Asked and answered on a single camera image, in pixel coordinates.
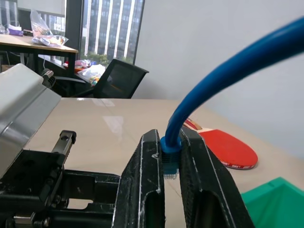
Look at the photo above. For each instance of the bag of colourful items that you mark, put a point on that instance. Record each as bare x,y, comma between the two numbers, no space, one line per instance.
93,72

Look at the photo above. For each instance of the grey metal device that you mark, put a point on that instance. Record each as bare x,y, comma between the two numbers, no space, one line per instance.
21,107

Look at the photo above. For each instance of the wooden desk black frame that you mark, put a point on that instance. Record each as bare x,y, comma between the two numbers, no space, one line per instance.
26,46

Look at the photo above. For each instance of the black mesh office chair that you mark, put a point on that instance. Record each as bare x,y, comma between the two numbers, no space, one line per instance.
118,80

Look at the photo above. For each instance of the green plastic bin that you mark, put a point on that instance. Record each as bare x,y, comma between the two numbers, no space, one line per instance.
275,206

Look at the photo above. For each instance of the red table tennis paddle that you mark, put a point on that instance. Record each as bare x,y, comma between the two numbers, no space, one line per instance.
228,149

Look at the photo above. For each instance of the black window frame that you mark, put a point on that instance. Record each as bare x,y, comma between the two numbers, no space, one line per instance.
74,31

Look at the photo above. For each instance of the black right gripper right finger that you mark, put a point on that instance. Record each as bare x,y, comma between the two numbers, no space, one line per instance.
209,190

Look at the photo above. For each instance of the clear plastic bag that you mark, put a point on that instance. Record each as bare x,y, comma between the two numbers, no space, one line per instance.
45,35

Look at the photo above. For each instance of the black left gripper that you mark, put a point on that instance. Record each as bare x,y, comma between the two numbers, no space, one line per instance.
35,180

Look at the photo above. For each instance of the purple box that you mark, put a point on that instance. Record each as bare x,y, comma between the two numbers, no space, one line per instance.
15,30

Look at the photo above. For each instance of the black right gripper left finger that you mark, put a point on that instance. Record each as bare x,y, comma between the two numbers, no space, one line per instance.
140,190

